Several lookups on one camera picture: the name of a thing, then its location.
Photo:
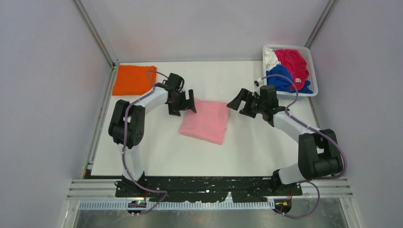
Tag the pink t shirt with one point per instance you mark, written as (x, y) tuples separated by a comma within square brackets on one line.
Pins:
[(208, 123)]

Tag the blue t shirt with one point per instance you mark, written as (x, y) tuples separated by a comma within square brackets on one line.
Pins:
[(283, 84)]

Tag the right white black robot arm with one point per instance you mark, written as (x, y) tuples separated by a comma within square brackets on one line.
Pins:
[(318, 155)]

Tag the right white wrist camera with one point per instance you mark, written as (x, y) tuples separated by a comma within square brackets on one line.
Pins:
[(258, 83)]

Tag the folded orange t shirt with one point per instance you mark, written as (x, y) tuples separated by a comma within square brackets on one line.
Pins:
[(133, 80)]

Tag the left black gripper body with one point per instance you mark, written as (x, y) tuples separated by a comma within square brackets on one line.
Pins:
[(179, 103)]

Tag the white plastic basket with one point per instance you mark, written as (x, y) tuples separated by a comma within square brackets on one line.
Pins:
[(306, 53)]

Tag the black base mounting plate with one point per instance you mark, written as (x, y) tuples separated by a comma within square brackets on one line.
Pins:
[(204, 189)]

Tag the magenta t shirt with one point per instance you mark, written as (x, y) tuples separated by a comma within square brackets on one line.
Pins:
[(295, 63)]

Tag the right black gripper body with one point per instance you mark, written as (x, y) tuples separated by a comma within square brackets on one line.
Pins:
[(254, 105)]

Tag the aluminium frame rail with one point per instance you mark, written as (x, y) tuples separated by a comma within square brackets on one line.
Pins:
[(92, 21)]

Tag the white slotted cable duct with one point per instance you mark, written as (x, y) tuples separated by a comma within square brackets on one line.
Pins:
[(142, 205)]

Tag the white t shirt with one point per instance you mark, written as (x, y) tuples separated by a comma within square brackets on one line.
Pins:
[(271, 59)]

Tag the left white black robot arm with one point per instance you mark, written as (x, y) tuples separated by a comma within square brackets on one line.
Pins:
[(127, 125)]

